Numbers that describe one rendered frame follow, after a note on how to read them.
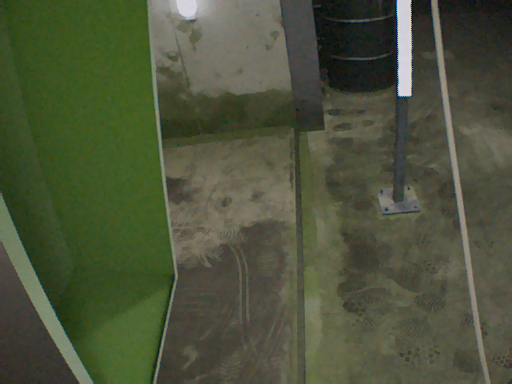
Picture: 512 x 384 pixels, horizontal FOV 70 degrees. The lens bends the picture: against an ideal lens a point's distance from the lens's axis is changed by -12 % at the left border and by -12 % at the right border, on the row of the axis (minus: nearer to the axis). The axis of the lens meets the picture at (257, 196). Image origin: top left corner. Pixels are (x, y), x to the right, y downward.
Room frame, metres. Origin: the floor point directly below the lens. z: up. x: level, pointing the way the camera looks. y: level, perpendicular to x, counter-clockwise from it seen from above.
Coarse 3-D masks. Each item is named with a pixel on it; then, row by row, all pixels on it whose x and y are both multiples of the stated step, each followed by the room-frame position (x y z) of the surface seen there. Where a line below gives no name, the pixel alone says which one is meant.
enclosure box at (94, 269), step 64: (0, 0) 0.90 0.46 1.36; (64, 0) 0.89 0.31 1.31; (128, 0) 0.86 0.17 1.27; (0, 64) 0.86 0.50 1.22; (64, 64) 0.89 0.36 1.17; (128, 64) 0.87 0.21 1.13; (0, 128) 0.80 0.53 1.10; (64, 128) 0.90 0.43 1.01; (128, 128) 0.88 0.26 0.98; (0, 192) 0.29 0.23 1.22; (64, 192) 0.92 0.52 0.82; (128, 192) 0.89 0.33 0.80; (0, 256) 0.27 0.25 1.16; (64, 256) 0.90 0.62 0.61; (128, 256) 0.90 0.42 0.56; (0, 320) 0.28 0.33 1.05; (64, 320) 0.72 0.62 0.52; (128, 320) 0.72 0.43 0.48
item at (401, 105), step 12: (396, 96) 1.52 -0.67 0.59; (408, 96) 1.49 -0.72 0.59; (396, 108) 1.52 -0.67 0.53; (408, 108) 1.49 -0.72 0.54; (396, 120) 1.52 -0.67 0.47; (396, 132) 1.51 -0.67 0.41; (396, 144) 1.51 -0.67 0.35; (396, 156) 1.50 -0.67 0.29; (396, 168) 1.50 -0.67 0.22; (396, 180) 1.50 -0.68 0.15; (396, 192) 1.50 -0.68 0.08
